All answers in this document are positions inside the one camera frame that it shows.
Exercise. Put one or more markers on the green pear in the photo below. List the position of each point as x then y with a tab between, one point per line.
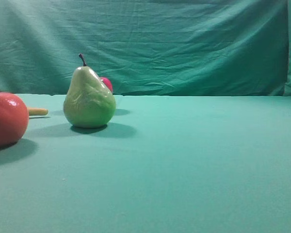
89	103

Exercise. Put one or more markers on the red apple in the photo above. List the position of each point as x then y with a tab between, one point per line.
108	83

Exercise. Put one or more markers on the green backdrop cloth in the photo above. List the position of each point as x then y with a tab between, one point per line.
146	47

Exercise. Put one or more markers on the yellow banana tip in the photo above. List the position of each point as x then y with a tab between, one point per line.
37	111

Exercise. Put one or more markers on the orange-red round fruit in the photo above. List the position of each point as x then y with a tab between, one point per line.
14	118

